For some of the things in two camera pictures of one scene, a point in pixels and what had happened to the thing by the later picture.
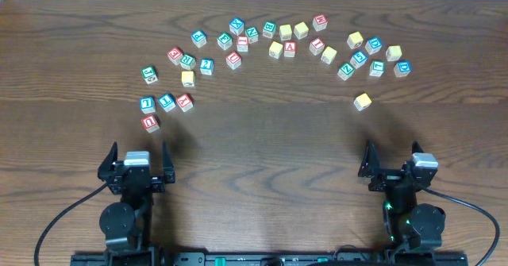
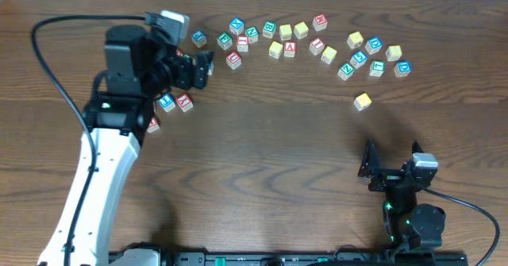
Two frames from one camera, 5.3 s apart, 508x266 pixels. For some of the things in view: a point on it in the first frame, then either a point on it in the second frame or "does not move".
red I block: [317, 46] does not move
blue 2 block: [206, 66] does not move
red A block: [290, 48] does not move
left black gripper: [135, 177] to [189, 72]
